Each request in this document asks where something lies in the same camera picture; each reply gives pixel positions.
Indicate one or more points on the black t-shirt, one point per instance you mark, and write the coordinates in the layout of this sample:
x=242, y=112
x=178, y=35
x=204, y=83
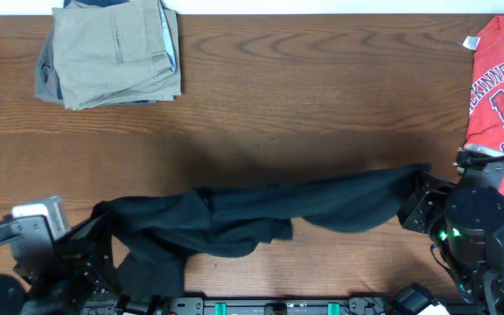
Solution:
x=162, y=233

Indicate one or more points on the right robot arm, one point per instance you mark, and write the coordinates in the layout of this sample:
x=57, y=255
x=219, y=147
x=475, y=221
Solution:
x=465, y=222

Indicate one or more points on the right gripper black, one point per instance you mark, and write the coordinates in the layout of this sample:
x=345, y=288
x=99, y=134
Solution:
x=421, y=201

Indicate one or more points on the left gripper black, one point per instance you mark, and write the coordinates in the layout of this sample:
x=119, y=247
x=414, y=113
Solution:
x=79, y=244

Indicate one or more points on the folded grey garment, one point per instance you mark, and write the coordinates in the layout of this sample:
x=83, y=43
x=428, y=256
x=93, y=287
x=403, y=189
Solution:
x=47, y=82

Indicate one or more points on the folded khaki trousers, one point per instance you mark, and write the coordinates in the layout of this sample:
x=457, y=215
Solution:
x=124, y=52

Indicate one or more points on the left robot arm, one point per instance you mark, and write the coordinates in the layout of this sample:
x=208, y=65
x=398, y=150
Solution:
x=45, y=294

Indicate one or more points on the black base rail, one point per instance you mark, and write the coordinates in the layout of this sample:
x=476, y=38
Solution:
x=201, y=306

